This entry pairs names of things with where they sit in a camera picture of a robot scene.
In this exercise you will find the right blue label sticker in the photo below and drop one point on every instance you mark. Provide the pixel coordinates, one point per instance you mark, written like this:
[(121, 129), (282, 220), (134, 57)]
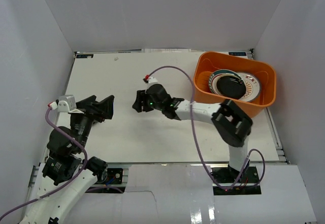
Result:
[(237, 53)]

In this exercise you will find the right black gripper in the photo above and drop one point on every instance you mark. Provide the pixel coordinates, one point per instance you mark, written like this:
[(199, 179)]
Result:
[(137, 105)]

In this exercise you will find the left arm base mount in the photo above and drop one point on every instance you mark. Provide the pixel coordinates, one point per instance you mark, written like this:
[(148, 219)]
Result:
[(113, 176)]

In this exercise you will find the left black label sticker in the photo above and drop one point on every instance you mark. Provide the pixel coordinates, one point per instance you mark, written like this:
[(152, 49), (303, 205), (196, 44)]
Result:
[(79, 56)]

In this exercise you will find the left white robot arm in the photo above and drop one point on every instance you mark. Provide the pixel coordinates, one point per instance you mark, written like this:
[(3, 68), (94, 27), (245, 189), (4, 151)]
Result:
[(68, 171)]

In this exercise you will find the green red rimmed white plate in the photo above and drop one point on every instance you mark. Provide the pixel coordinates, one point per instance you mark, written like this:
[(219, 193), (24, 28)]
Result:
[(215, 76)]

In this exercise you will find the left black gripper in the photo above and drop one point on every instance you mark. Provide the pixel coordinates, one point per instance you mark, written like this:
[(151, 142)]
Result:
[(89, 109)]

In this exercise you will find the black plate with gold mark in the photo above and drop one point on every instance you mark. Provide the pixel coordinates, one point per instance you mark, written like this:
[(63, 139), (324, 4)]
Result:
[(232, 87)]

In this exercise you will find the orange plastic bin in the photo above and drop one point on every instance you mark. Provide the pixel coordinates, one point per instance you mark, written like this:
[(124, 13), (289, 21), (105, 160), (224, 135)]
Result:
[(210, 62)]

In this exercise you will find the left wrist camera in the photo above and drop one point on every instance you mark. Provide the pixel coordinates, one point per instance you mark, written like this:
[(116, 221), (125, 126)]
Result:
[(67, 104)]

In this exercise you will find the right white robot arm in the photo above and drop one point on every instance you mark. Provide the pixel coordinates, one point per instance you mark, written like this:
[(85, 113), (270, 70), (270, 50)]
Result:
[(231, 122)]

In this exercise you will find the orange sunburst pattern plate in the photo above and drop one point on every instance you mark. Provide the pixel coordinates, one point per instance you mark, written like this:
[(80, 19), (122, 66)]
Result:
[(253, 87)]

